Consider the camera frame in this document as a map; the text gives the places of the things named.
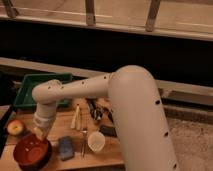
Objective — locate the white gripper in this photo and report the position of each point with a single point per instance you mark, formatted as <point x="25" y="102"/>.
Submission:
<point x="44" y="123"/>

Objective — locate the orange bowl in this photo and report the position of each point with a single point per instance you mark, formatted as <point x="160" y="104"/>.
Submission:
<point x="32" y="151"/>

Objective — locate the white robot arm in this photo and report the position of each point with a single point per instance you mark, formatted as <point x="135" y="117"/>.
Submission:
<point x="138" y="114"/>

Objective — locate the green plastic tray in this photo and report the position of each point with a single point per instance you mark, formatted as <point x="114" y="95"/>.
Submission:
<point x="24" y="98"/>

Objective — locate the red yellow apple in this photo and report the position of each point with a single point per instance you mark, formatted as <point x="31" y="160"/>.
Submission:
<point x="15" y="127"/>

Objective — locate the blue sponge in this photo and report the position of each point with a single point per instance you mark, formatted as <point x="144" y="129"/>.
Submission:
<point x="66" y="149"/>

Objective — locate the wooden cutting board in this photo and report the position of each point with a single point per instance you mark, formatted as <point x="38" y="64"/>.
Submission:
<point x="110" y="159"/>

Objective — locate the metal fork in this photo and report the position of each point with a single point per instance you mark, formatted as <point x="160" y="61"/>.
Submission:
<point x="84" y="134"/>

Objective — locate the white plastic cup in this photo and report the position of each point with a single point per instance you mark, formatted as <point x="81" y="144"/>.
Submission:
<point x="96" y="141"/>

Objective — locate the black rectangular block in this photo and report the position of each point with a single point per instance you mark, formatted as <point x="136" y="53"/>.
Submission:
<point x="108" y="130"/>

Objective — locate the black handled tool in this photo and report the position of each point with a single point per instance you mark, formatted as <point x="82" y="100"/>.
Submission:
<point x="95" y="112"/>

